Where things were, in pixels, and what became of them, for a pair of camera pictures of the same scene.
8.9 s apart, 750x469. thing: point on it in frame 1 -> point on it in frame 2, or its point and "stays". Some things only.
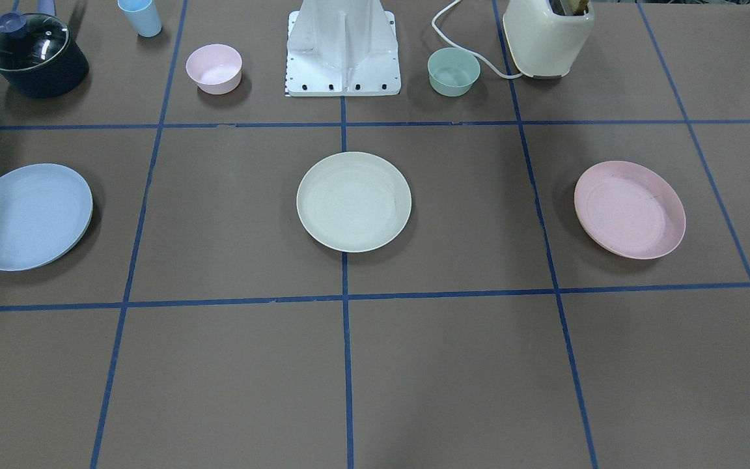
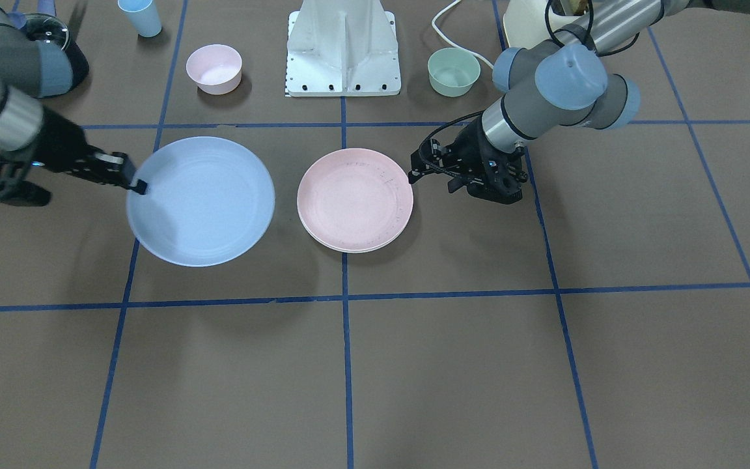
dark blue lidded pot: x=34 y=53 stays
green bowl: x=452 y=71 stays
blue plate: x=27 y=215 -> x=209 y=201
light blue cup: x=143 y=15 stays
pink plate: x=630 y=209 -> x=355 y=200
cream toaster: x=544 y=42 stays
